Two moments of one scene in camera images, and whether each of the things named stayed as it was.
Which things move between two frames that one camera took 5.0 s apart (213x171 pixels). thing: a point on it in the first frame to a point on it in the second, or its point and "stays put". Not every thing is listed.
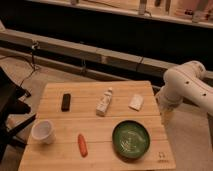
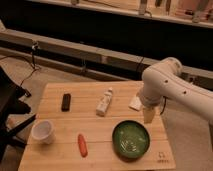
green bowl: x=130 y=139 stays put
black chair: x=11 y=103 stays put
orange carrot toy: x=82 y=146 stays put
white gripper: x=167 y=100 to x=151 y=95
